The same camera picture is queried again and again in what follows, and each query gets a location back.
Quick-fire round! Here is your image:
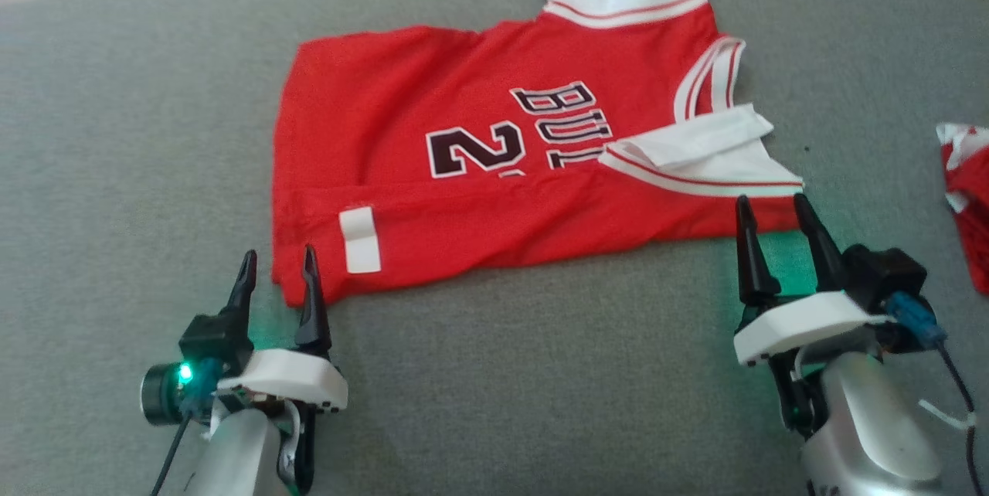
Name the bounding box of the red Bulls basketball jersey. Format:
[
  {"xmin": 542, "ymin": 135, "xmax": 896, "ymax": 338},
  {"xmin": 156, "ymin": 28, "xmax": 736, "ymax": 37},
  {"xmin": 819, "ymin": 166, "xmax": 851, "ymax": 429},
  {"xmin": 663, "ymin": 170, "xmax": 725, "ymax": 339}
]
[{"xmin": 270, "ymin": 0, "xmax": 804, "ymax": 307}]

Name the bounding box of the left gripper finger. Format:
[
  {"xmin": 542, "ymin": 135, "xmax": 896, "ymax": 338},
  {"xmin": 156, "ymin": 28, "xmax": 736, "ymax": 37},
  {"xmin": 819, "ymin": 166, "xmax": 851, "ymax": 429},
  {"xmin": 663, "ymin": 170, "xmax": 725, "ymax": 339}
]
[
  {"xmin": 226, "ymin": 250, "xmax": 259, "ymax": 319},
  {"xmin": 294, "ymin": 244, "xmax": 334, "ymax": 359}
]

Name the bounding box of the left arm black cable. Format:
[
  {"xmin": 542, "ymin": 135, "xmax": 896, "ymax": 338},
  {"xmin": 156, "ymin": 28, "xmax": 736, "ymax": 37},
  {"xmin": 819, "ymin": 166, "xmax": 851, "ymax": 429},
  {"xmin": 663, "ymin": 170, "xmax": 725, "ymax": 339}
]
[{"xmin": 151, "ymin": 361, "xmax": 225, "ymax": 496}]

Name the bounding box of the white cable tie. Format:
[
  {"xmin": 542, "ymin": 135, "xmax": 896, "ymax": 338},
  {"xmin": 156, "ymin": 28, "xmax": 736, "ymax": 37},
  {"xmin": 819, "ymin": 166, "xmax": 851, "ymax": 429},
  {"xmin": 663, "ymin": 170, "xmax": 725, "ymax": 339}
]
[{"xmin": 919, "ymin": 399, "xmax": 977, "ymax": 432}]

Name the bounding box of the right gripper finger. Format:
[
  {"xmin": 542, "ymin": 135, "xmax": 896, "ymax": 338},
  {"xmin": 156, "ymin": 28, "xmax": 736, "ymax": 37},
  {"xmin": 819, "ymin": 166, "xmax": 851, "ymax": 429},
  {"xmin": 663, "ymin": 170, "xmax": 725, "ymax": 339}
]
[
  {"xmin": 793, "ymin": 192, "xmax": 851, "ymax": 294},
  {"xmin": 734, "ymin": 195, "xmax": 783, "ymax": 310}
]

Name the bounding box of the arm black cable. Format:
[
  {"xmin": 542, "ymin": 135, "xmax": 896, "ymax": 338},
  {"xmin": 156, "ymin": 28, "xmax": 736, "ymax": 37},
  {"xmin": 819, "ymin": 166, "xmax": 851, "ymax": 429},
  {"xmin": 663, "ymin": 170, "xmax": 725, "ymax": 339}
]
[
  {"xmin": 151, "ymin": 361, "xmax": 225, "ymax": 496},
  {"xmin": 887, "ymin": 291, "xmax": 984, "ymax": 496}
]

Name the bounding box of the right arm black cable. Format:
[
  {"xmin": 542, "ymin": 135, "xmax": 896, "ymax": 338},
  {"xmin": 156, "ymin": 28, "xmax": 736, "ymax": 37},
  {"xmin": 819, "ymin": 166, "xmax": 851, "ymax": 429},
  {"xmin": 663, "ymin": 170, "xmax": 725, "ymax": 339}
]
[{"xmin": 887, "ymin": 291, "xmax": 984, "ymax": 496}]

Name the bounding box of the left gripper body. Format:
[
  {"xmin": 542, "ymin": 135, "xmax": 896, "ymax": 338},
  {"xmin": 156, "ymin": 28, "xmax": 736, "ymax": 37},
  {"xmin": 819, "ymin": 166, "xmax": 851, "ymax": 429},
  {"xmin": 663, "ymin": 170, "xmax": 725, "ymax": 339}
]
[{"xmin": 216, "ymin": 348, "xmax": 349, "ymax": 414}]

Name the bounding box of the red garment with white trim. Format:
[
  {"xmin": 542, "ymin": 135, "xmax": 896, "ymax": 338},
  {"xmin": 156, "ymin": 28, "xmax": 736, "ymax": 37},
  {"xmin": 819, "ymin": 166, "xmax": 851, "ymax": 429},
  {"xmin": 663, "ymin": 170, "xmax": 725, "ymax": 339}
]
[{"xmin": 936, "ymin": 122, "xmax": 989, "ymax": 296}]

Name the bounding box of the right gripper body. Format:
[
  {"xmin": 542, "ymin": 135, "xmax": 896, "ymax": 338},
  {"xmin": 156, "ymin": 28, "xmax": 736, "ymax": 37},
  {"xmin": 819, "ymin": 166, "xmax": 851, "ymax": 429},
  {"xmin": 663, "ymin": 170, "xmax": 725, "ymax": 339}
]
[{"xmin": 732, "ymin": 291, "xmax": 891, "ymax": 435}]

